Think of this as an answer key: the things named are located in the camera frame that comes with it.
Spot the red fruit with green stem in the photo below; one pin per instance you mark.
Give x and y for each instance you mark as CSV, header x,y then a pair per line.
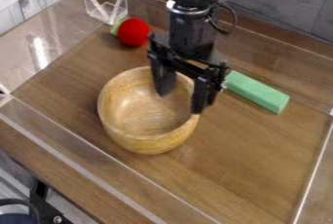
x,y
132,31

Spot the green rectangular block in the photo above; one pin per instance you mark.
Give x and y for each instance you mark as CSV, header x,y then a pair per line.
x,y
260,93

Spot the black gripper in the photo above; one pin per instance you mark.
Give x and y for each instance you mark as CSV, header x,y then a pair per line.
x,y
208,73

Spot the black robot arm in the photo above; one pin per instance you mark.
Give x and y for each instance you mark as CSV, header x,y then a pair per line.
x,y
185,51

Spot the black table clamp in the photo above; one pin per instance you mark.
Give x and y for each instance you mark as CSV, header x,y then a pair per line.
x,y
41,211

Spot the wooden bowl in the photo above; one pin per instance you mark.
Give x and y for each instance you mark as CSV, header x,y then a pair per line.
x,y
146,123

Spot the clear acrylic tray wall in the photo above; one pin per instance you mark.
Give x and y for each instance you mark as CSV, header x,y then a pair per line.
x,y
247,169

